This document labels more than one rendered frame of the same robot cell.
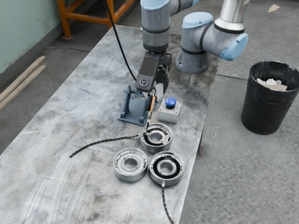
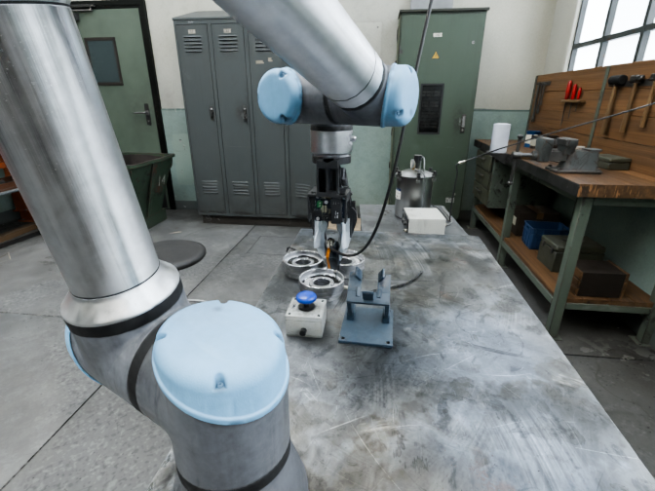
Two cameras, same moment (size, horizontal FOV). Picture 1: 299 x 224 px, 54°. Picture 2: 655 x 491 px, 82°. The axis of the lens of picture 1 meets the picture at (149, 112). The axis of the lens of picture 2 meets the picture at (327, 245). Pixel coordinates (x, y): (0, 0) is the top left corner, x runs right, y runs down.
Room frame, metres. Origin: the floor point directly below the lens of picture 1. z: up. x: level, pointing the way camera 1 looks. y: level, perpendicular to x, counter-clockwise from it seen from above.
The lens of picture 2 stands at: (1.41, -0.15, 1.23)
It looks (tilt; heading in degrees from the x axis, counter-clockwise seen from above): 22 degrees down; 170
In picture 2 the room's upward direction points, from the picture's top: straight up
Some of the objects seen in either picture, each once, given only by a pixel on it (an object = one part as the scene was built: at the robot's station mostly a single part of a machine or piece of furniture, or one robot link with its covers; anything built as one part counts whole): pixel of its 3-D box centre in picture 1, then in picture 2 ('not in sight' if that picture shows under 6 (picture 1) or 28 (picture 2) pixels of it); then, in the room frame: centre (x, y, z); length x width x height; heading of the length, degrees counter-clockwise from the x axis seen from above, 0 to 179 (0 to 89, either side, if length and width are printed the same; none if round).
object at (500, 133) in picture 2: not in sight; (499, 137); (-1.11, 1.57, 0.96); 0.12 x 0.11 x 0.20; 72
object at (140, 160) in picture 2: not in sight; (112, 193); (-2.53, -1.57, 0.35); 1.04 x 0.74 x 0.70; 72
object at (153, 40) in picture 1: (154, 34); (332, 143); (0.73, -0.01, 1.15); 0.08 x 0.08 x 0.05
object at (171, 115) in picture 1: (170, 109); (306, 318); (0.78, -0.08, 0.82); 0.08 x 0.07 x 0.05; 162
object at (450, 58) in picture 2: not in sight; (430, 128); (-2.08, 1.48, 0.96); 0.73 x 0.34 x 1.92; 72
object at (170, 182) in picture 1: (166, 169); (303, 265); (0.52, -0.05, 0.82); 0.10 x 0.10 x 0.04
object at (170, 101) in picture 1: (170, 105); (306, 305); (0.78, -0.07, 0.85); 0.04 x 0.04 x 0.05
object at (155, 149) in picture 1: (156, 138); (321, 285); (0.64, -0.02, 0.82); 0.10 x 0.10 x 0.04
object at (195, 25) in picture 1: (197, 30); (222, 382); (1.10, -0.20, 0.97); 0.13 x 0.12 x 0.14; 46
